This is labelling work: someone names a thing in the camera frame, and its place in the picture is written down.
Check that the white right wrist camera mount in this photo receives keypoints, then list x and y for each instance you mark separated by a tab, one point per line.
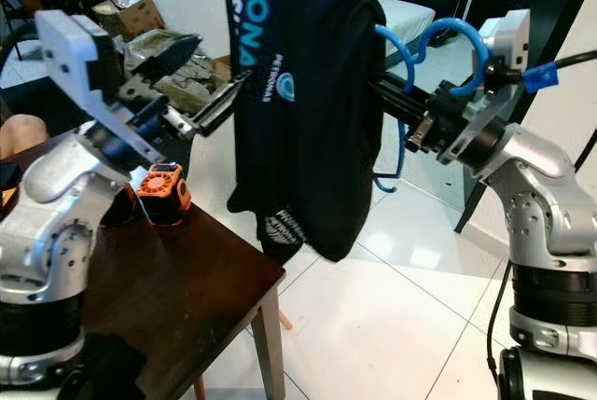
508	36

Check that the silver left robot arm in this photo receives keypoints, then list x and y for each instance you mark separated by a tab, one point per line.
56	232

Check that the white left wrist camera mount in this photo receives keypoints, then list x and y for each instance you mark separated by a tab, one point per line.
75	55

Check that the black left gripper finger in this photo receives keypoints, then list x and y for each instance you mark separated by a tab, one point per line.
173	53
224	102

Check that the clear plastic bag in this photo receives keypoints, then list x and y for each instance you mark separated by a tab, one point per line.
215	64

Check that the orange and black device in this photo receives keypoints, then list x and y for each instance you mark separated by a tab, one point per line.
163	195

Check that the blue plastic hanger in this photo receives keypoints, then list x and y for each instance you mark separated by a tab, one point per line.
452	24

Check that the black T-shirt with teal print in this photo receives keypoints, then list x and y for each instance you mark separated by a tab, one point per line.
317	92

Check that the cardboard box with plastic wrap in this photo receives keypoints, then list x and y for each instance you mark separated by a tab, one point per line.
135	16

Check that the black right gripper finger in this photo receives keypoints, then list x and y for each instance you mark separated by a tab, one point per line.
406	90
409	116

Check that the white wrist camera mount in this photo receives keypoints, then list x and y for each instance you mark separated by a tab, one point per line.
508	36
75	55

